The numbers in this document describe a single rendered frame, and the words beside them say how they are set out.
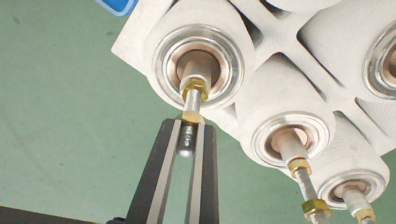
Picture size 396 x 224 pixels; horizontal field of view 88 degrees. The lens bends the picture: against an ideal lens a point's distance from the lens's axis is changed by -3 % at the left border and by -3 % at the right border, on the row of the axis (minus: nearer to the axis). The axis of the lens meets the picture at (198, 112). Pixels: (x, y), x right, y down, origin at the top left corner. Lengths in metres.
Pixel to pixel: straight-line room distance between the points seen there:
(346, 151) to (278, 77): 0.12
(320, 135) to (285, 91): 0.05
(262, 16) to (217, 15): 0.08
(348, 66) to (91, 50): 0.44
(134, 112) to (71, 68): 0.17
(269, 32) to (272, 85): 0.06
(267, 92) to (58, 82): 0.48
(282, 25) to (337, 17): 0.05
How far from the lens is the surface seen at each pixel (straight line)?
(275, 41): 0.25
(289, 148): 0.21
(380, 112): 0.32
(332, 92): 0.30
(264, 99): 0.21
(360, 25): 0.21
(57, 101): 0.63
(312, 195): 0.19
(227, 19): 0.17
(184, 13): 0.17
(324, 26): 0.25
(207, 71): 0.16
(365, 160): 0.30
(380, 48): 0.21
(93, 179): 0.81
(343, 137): 0.32
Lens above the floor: 0.41
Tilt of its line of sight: 55 degrees down
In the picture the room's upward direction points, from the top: 173 degrees counter-clockwise
